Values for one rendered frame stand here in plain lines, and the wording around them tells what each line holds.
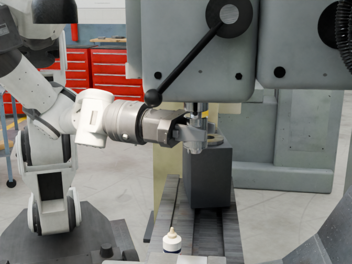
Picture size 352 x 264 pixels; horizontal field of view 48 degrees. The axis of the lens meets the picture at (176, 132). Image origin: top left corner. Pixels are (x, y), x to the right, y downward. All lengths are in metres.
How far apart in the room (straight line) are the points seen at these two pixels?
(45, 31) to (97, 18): 9.02
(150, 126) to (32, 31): 0.45
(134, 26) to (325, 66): 0.33
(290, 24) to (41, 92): 0.66
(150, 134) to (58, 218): 0.91
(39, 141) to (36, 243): 0.51
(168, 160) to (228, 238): 1.63
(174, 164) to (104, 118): 1.85
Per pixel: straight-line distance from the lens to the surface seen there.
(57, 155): 1.42
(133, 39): 0.74
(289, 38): 0.64
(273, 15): 0.63
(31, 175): 1.47
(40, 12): 0.68
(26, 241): 1.79
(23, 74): 1.03
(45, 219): 1.62
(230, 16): 0.61
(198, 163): 1.14
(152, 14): 0.65
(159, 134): 0.74
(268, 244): 2.78
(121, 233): 2.08
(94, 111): 0.84
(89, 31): 10.15
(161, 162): 2.66
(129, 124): 0.78
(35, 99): 1.06
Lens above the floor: 1.46
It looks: 17 degrees down
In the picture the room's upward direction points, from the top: straight up
